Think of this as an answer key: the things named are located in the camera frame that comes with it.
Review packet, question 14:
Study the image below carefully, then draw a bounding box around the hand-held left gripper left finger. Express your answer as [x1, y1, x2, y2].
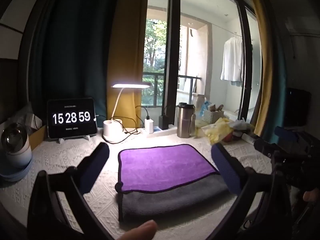
[27, 142, 110, 240]

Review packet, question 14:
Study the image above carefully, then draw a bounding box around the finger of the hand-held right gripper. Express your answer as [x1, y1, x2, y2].
[274, 126, 300, 143]
[254, 138, 278, 158]

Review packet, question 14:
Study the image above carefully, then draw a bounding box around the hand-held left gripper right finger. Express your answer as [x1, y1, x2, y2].
[211, 142, 293, 240]

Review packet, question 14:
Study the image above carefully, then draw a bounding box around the grey towel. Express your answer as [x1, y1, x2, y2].
[116, 173, 235, 222]

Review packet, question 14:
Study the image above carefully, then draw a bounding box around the purple towel with black trim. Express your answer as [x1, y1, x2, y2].
[115, 144, 220, 195]

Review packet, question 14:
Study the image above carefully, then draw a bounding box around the person's right hand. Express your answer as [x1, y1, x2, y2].
[301, 189, 320, 203]

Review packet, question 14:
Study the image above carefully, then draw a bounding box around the person's left hand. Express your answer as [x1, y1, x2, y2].
[116, 220, 158, 240]

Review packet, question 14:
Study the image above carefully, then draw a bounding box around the white tube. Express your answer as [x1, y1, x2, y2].
[241, 133, 261, 143]

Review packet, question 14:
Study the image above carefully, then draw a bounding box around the white plastic bag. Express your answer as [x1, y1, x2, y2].
[229, 118, 256, 131]

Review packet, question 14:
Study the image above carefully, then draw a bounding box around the white tablet stand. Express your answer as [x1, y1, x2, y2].
[55, 134, 91, 143]

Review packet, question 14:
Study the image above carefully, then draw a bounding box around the white desk lamp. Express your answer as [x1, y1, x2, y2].
[103, 82, 151, 144]

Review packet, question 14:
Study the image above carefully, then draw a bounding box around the yellow plastic bag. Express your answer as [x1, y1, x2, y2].
[200, 118, 235, 145]

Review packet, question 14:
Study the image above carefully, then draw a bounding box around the white textured tablecloth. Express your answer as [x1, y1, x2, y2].
[0, 127, 275, 240]

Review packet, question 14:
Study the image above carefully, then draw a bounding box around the black tablet clock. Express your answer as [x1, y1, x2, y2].
[47, 97, 98, 139]

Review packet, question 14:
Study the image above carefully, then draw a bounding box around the dark teal curtain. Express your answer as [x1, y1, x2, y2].
[261, 0, 288, 143]
[28, 0, 123, 122]

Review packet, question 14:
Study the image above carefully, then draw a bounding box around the white woven basket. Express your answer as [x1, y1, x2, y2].
[202, 108, 225, 125]

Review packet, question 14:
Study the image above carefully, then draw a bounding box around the steel tumbler with black lid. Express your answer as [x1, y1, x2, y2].
[176, 102, 196, 139]

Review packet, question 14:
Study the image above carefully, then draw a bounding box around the cardboard box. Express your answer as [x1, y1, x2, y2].
[29, 124, 48, 148]

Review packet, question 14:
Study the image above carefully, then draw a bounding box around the blue plastic bag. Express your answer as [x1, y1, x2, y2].
[199, 101, 213, 117]

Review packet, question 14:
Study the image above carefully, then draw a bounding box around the white power strip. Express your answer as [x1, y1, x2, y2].
[140, 127, 178, 138]

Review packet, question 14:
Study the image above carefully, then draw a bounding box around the black charger plug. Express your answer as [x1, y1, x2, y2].
[158, 115, 170, 130]

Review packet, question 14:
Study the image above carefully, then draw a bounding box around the yellow curtain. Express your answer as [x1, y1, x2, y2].
[106, 0, 150, 128]
[246, 0, 273, 137]

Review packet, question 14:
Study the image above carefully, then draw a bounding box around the white round humidifier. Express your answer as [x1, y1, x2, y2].
[0, 122, 33, 168]

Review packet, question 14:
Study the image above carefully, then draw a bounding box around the clear plastic bag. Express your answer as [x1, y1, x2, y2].
[9, 102, 43, 131]

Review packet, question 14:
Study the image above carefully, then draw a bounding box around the white hanging shirt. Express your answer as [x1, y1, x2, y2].
[220, 37, 244, 82]

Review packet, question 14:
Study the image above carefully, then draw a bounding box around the black balcony railing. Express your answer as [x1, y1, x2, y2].
[142, 71, 202, 107]

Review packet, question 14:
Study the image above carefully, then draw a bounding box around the black cable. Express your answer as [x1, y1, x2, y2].
[106, 105, 150, 145]

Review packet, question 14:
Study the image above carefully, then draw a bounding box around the black window frame post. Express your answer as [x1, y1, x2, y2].
[162, 0, 181, 128]

